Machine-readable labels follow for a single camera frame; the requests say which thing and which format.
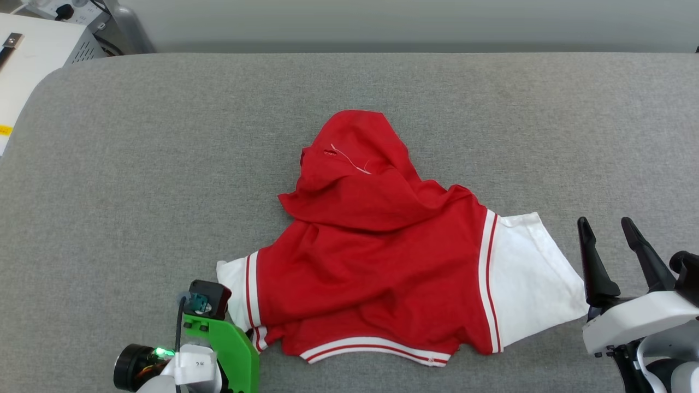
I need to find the black strap with metal end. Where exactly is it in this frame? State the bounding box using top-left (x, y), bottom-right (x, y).
top-left (0, 32), bottom-right (25, 72)

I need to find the white power strip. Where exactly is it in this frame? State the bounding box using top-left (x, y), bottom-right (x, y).
top-left (22, 0), bottom-right (108, 26)

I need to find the white metal cabinet box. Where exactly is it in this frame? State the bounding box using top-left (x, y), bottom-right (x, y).
top-left (0, 12), bottom-right (108, 157)

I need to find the grey metal partition foot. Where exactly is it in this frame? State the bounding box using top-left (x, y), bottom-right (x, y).
top-left (105, 3), bottom-right (157, 55)

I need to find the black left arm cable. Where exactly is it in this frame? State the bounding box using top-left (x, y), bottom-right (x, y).
top-left (174, 291), bottom-right (191, 393)

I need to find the white partition panel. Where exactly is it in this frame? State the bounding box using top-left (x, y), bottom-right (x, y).
top-left (120, 0), bottom-right (699, 53)

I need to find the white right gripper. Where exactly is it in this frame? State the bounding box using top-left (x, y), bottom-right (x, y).
top-left (577, 217), bottom-right (699, 358)

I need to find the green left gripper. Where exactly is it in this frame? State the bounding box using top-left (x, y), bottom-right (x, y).
top-left (183, 314), bottom-right (260, 393)

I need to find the red white basketball jersey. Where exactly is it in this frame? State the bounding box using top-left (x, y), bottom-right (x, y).
top-left (216, 109), bottom-right (591, 367)

